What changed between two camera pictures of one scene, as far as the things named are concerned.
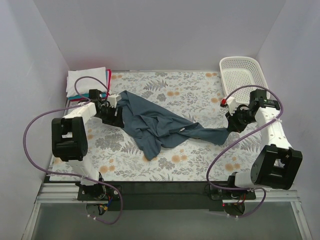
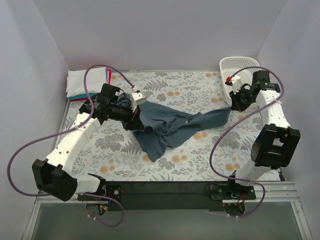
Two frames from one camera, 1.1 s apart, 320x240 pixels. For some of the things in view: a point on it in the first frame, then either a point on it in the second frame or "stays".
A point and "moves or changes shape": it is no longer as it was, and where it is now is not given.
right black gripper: x=234 y=122 to x=238 y=101
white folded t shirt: x=84 y=84 stays
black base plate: x=161 y=196 stays
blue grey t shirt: x=153 y=130 moves or changes shape
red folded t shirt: x=108 y=90 stays
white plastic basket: x=236 y=72 stays
